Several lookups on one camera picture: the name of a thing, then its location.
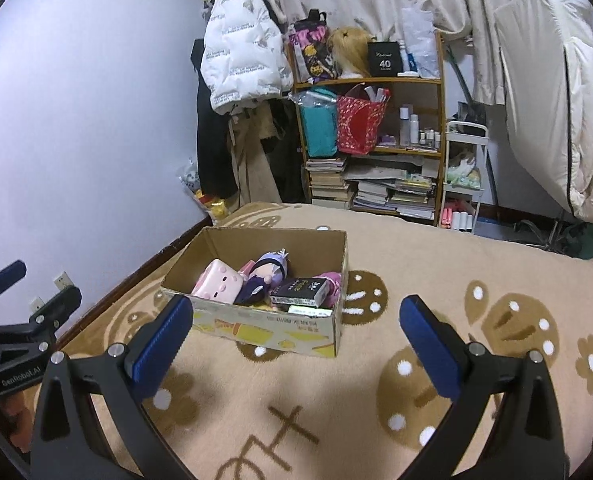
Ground pink square face plush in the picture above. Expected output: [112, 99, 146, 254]
[190, 259, 246, 304]

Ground pink packaged cloth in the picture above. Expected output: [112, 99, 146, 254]
[238, 260, 255, 278]

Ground purple haired doll plush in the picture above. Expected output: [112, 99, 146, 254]
[234, 248, 289, 307]

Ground black face mask box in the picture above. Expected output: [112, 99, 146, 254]
[269, 278, 329, 308]

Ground pink fuzzy plush toy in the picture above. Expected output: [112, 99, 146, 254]
[317, 271, 342, 309]

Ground green tissue pack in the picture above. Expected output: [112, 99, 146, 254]
[288, 306, 333, 318]

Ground open cardboard box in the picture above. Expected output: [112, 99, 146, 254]
[162, 228, 347, 359]

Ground plastic bag of toys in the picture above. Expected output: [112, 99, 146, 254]
[177, 158, 228, 224]

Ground black hanging coat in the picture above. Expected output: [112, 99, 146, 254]
[190, 38, 238, 200]

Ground beige trench coat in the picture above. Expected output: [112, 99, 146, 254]
[228, 103, 281, 210]

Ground right pile of books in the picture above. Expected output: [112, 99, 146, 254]
[342, 154, 440, 223]

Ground left stack of books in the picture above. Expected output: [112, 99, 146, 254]
[305, 155, 353, 209]

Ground white rolling cart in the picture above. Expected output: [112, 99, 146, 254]
[439, 120, 489, 234]

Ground white puffer jacket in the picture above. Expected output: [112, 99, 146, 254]
[200, 0, 293, 115]

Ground wooden bookshelf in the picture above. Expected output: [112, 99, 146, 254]
[285, 31, 447, 226]

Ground teal gift bag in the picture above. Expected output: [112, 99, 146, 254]
[293, 88, 338, 157]

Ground red gift bag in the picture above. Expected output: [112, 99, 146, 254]
[337, 84, 390, 155]

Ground pink black patterned bag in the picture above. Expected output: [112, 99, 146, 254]
[288, 9, 337, 84]

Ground cream hanging garment bag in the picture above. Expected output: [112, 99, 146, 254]
[494, 0, 593, 222]

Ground blonde wig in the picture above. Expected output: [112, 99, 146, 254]
[328, 27, 373, 79]

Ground black box number 40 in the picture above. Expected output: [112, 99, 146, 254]
[367, 41, 403, 77]

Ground white plastic bag on shelf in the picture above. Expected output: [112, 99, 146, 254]
[401, 4, 441, 79]

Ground lower wall socket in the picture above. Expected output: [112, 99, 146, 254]
[30, 297, 45, 313]

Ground wall socket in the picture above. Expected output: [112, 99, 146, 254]
[30, 297, 45, 313]
[54, 271, 73, 290]

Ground upper wall socket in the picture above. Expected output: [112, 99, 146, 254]
[54, 271, 73, 290]

